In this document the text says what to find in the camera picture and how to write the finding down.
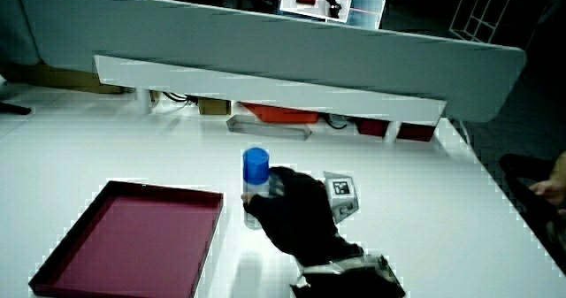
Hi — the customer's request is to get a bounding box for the person's right hand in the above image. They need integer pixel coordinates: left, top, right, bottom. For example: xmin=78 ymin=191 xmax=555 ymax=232
xmin=241 ymin=165 xmax=365 ymax=267

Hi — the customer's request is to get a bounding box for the glue bottle with blue cap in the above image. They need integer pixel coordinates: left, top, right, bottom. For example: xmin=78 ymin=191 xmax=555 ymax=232
xmin=241 ymin=147 xmax=272 ymax=231

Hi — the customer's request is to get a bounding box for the person's right forearm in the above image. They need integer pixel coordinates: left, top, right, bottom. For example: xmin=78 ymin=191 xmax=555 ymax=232
xmin=289 ymin=252 xmax=407 ymax=298

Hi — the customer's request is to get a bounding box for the white desk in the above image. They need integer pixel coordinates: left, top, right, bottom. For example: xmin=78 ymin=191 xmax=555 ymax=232
xmin=0 ymin=83 xmax=566 ymax=298

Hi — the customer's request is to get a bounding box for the grey desk divider panel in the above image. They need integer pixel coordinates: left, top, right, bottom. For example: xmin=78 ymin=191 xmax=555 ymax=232
xmin=19 ymin=0 xmax=528 ymax=124

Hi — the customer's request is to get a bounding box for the clear plastic box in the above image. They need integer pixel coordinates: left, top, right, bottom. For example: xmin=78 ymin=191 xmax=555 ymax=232
xmin=226 ymin=114 xmax=313 ymax=141

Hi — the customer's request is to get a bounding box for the orange plastic tray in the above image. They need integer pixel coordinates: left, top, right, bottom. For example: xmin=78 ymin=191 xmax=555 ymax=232
xmin=241 ymin=102 xmax=320 ymax=125

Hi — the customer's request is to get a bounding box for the dark red box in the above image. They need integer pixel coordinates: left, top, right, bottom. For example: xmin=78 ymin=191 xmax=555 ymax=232
xmin=355 ymin=118 xmax=391 ymax=138
xmin=395 ymin=122 xmax=437 ymax=143

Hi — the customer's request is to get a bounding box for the small cardboard box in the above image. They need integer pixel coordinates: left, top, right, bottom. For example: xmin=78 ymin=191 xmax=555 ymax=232
xmin=196 ymin=96 xmax=233 ymax=116

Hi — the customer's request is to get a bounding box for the dark red tray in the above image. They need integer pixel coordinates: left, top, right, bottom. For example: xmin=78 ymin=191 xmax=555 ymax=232
xmin=27 ymin=180 xmax=225 ymax=298

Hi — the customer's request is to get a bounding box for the large cardboard box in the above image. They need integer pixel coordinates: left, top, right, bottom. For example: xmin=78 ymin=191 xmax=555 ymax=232
xmin=0 ymin=62 xmax=126 ymax=96

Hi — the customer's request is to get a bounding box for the white shelving rack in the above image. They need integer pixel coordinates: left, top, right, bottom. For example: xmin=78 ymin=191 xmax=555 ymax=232
xmin=447 ymin=0 xmax=519 ymax=45

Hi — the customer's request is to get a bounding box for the black flat object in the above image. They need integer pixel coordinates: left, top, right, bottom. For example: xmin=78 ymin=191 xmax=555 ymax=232
xmin=0 ymin=101 xmax=34 ymax=117

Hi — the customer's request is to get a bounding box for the grey rounded divider panel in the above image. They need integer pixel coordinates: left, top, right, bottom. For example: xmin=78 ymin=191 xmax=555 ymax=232
xmin=0 ymin=0 xmax=42 ymax=67

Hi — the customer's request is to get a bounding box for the black cable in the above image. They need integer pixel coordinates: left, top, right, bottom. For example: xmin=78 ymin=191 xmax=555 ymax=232
xmin=324 ymin=113 xmax=349 ymax=131
xmin=161 ymin=90 xmax=199 ymax=105

